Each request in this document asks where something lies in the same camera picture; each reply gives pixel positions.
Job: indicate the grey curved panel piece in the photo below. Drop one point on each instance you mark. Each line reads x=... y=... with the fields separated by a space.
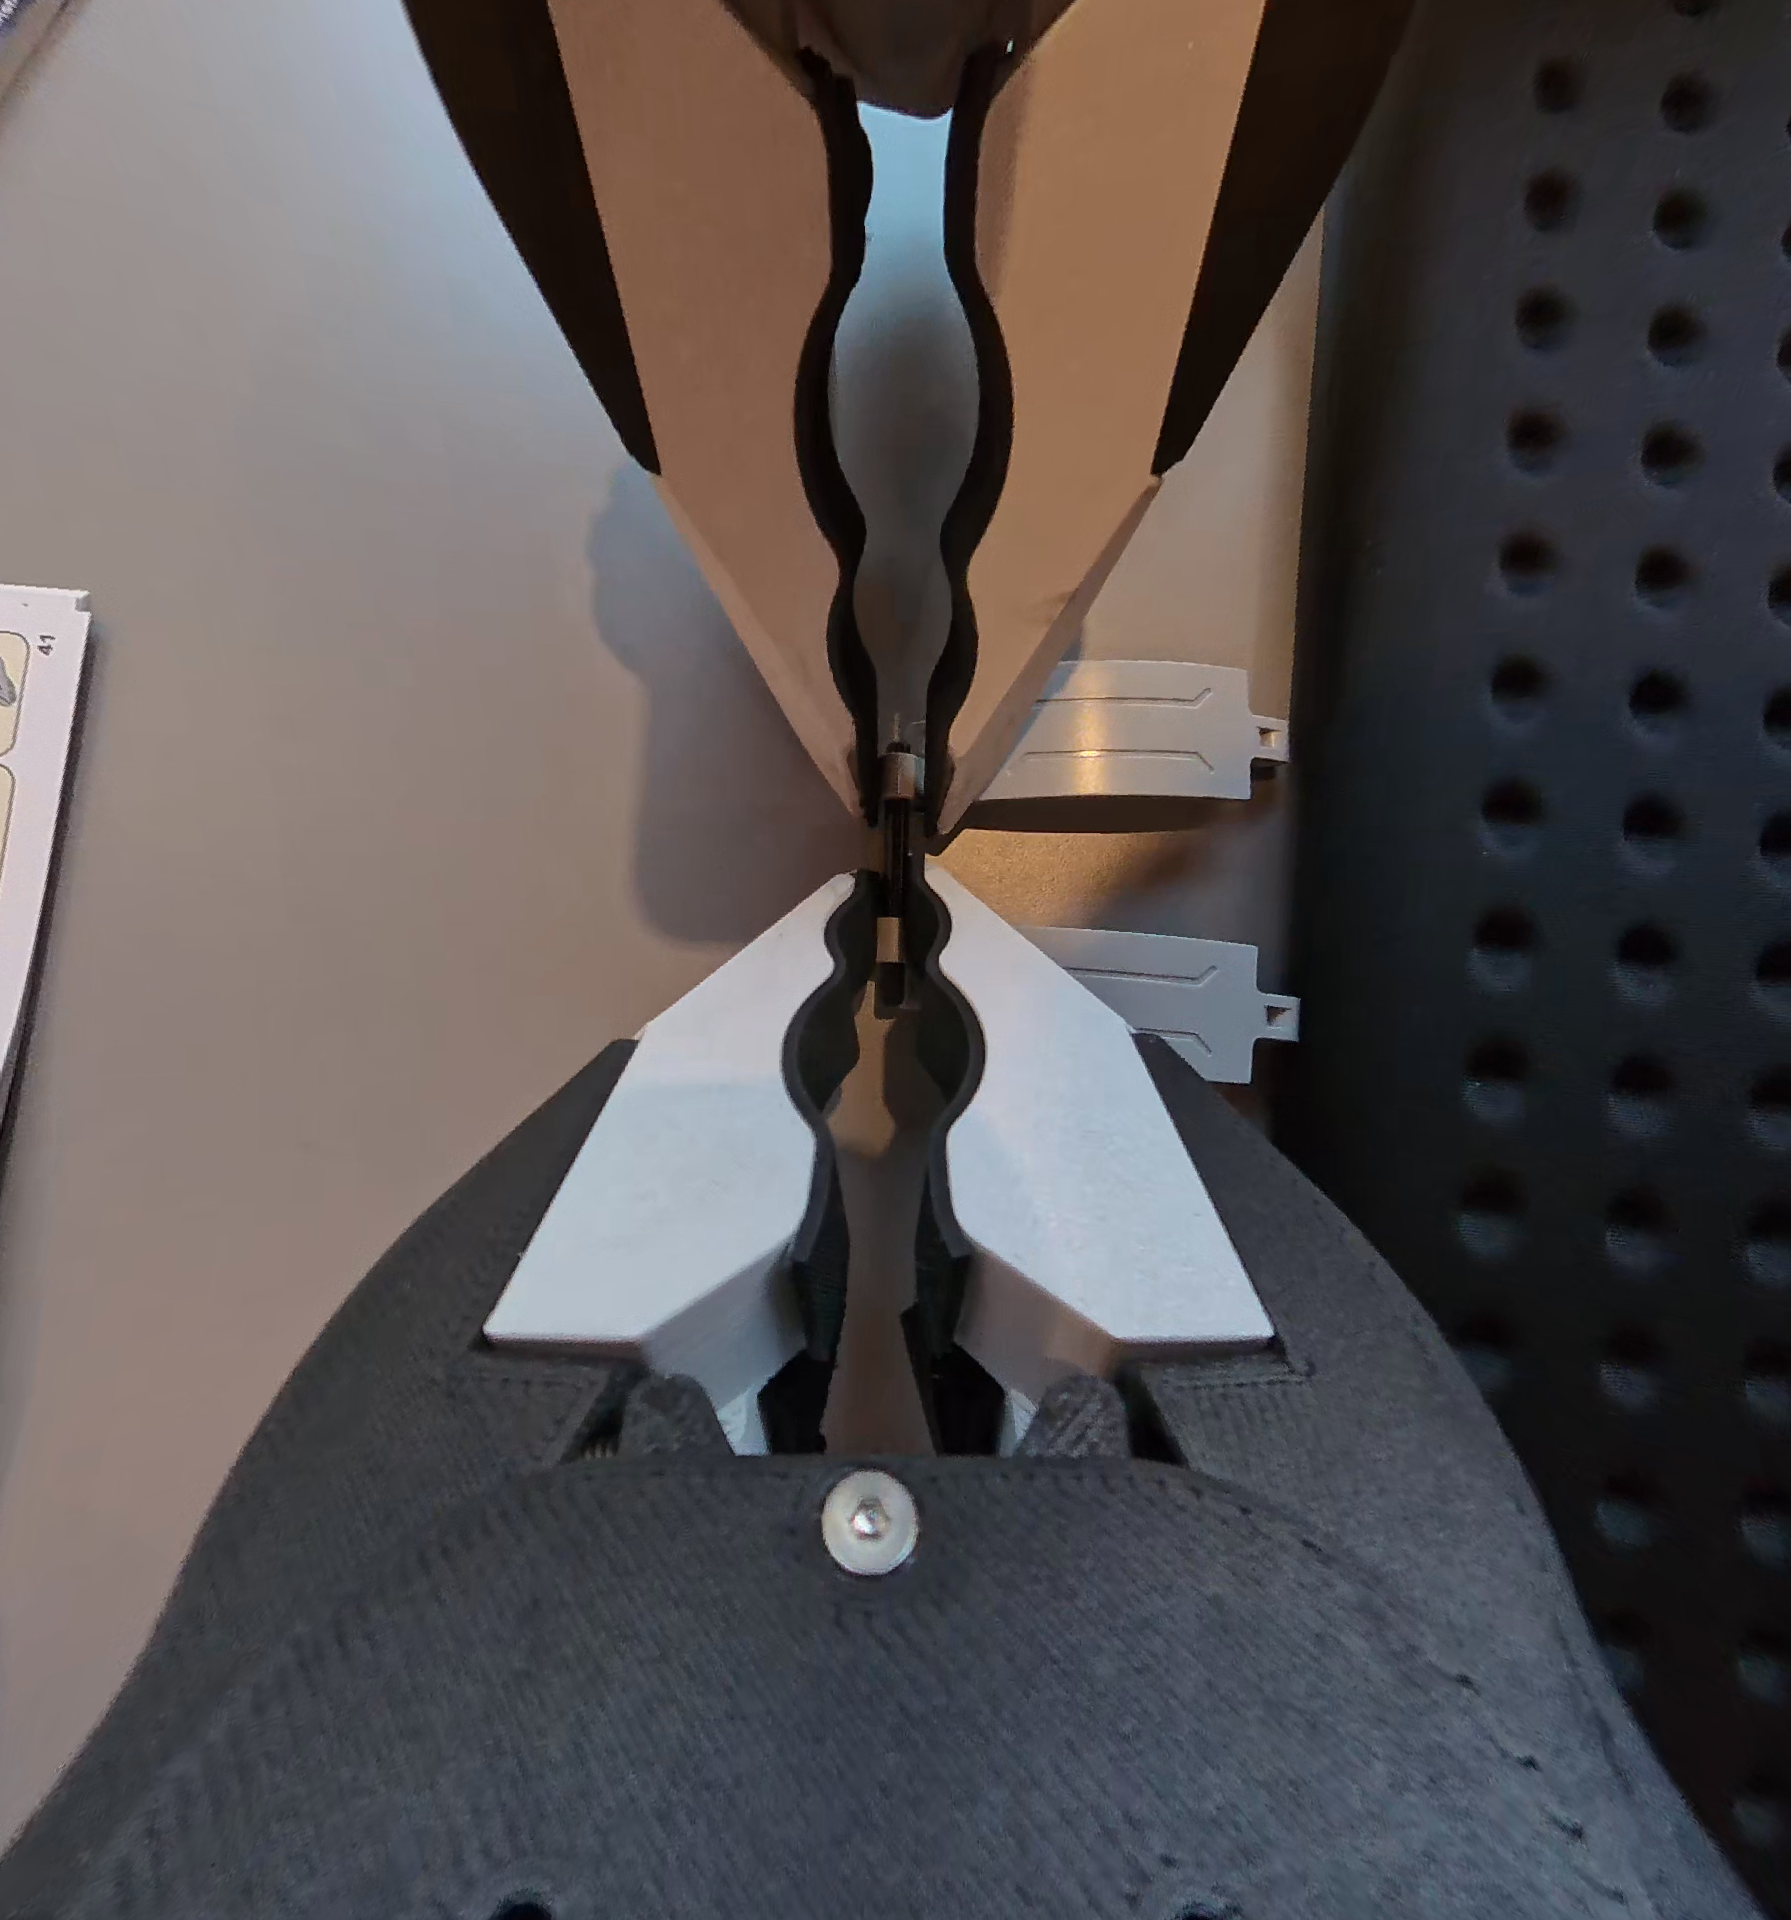
x=1163 y=991
x=1134 y=735

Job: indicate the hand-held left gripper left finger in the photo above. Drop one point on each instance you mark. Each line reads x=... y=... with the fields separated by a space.
x=655 y=1199

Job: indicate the black axle rod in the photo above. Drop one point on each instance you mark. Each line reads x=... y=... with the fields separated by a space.
x=897 y=840

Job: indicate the black perforated tray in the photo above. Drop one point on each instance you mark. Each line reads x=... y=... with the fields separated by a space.
x=1584 y=751

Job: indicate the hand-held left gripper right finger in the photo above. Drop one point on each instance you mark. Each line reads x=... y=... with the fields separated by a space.
x=1106 y=1199

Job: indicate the grey desk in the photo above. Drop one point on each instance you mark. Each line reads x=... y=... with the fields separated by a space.
x=308 y=449

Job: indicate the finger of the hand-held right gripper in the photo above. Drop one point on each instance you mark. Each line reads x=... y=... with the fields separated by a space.
x=1106 y=300
x=684 y=300

